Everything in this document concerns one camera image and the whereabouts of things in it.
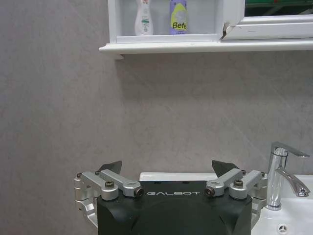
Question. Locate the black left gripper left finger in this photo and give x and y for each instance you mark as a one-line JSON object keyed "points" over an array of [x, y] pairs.
{"points": [[107, 178]]}

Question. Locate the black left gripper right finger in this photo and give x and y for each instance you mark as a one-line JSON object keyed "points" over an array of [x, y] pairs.
{"points": [[232, 180]]}

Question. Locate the white ceramic washbasin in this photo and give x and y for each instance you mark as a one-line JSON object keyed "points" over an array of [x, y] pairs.
{"points": [[288, 210]]}

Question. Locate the white cabinet mirror door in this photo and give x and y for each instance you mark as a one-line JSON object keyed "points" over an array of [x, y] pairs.
{"points": [[269, 27]]}

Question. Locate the chrome basin faucet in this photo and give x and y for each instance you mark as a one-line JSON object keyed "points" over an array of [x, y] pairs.
{"points": [[281, 176]]}

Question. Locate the white lotion bottle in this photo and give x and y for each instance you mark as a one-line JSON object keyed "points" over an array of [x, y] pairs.
{"points": [[143, 19]]}

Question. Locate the purple bottle with yellow label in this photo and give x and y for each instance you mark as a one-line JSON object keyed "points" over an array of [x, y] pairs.
{"points": [[178, 18]]}

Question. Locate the white wall cabinet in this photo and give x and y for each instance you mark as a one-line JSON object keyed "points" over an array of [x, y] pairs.
{"points": [[195, 41]]}

